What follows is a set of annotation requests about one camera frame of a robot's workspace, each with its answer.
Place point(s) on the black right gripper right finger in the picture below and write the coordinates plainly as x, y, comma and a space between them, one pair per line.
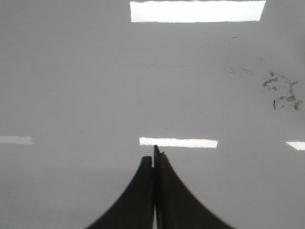
176, 206

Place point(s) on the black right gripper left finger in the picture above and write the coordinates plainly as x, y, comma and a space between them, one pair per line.
134, 209

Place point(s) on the white whiteboard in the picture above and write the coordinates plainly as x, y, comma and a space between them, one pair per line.
80, 84

